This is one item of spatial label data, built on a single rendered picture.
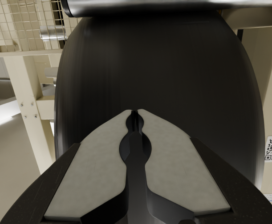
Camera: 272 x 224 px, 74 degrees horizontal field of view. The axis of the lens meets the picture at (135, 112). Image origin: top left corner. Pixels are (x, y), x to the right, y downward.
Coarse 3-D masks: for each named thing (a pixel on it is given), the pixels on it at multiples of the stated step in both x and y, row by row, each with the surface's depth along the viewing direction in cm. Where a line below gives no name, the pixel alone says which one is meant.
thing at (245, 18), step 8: (240, 8) 41; (248, 8) 38; (256, 8) 36; (264, 8) 34; (224, 16) 48; (232, 16) 45; (240, 16) 41; (248, 16) 38; (256, 16) 36; (264, 16) 34; (232, 24) 45; (240, 24) 41; (248, 24) 39; (256, 24) 36; (264, 24) 34
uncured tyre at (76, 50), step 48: (96, 48) 24; (144, 48) 23; (192, 48) 23; (240, 48) 25; (96, 96) 21; (144, 96) 21; (192, 96) 21; (240, 96) 22; (240, 144) 21; (144, 192) 21
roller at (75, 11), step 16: (64, 0) 24; (80, 0) 24; (96, 0) 24; (112, 0) 25; (128, 0) 25; (144, 0) 25; (160, 0) 25; (176, 0) 25; (192, 0) 25; (208, 0) 25; (224, 0) 25; (240, 0) 25; (256, 0) 25; (80, 16) 27
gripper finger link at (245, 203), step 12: (204, 144) 9; (204, 156) 8; (216, 156) 8; (216, 168) 7; (228, 168) 7; (216, 180) 7; (228, 180) 7; (240, 180) 7; (228, 192) 6; (240, 192) 6; (252, 192) 6; (240, 204) 6; (252, 204) 6; (264, 204) 6; (204, 216) 6; (216, 216) 6; (228, 216) 6; (240, 216) 6; (252, 216) 6; (264, 216) 6
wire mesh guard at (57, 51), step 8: (0, 0) 66; (8, 0) 66; (16, 0) 66; (24, 0) 66; (32, 0) 66; (24, 32) 70; (32, 32) 70; (40, 32) 70; (48, 32) 70; (56, 32) 71; (0, 56) 73
